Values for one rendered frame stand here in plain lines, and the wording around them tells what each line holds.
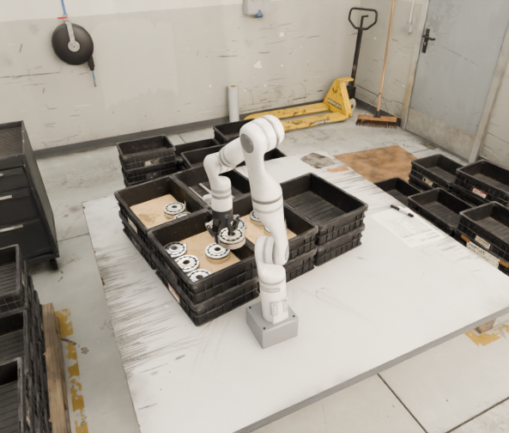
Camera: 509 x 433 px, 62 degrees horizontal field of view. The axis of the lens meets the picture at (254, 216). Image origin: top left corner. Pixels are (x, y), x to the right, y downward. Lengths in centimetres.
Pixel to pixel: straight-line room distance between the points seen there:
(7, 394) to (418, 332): 158
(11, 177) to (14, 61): 204
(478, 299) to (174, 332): 122
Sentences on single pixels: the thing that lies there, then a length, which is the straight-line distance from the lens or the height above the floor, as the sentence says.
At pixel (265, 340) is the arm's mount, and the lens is 158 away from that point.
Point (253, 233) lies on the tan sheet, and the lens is 191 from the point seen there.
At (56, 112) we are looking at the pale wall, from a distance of 491.
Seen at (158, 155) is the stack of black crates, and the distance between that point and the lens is 335.
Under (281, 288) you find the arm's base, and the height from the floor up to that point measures 94.
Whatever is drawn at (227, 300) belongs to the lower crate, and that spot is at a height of 77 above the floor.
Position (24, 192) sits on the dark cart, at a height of 65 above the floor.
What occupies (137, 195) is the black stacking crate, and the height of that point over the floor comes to 88.
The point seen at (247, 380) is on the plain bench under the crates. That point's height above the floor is 70.
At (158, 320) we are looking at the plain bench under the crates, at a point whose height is 70.
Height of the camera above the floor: 195
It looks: 34 degrees down
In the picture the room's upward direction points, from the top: 1 degrees counter-clockwise
